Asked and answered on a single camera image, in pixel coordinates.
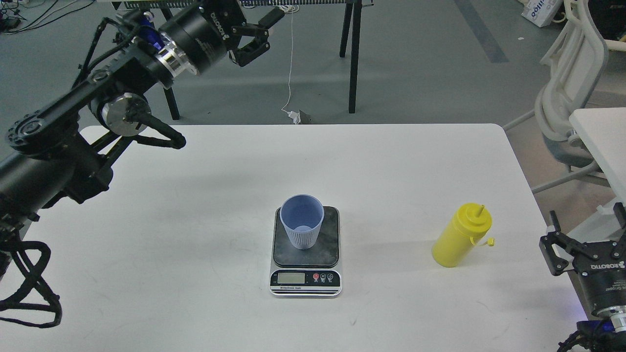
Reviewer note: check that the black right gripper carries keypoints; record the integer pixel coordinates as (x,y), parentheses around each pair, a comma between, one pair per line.
(604,278)

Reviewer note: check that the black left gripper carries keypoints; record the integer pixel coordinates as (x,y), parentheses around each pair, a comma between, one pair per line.
(205,31)

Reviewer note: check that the yellow squeeze seasoning bottle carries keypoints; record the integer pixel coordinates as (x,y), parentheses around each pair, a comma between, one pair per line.
(465,231)

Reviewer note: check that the blue ribbed plastic cup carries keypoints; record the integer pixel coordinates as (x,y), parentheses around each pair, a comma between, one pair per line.
(302,216)

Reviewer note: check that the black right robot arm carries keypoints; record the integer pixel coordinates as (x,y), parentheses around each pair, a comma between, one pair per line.
(606,333)

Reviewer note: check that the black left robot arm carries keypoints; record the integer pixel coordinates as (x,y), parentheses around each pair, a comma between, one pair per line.
(67,148)

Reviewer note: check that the digital kitchen scale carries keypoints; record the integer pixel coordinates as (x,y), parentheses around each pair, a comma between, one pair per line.
(307,273)

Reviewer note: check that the black trestle table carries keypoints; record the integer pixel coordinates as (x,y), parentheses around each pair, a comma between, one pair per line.
(351,25)

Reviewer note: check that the white side table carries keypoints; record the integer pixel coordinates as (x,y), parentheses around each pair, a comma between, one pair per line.
(604,133)

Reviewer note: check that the white office chair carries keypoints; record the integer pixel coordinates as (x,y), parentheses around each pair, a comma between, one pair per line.
(577,60)

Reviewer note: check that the white printed bag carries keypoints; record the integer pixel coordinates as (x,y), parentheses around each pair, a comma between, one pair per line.
(543,12)

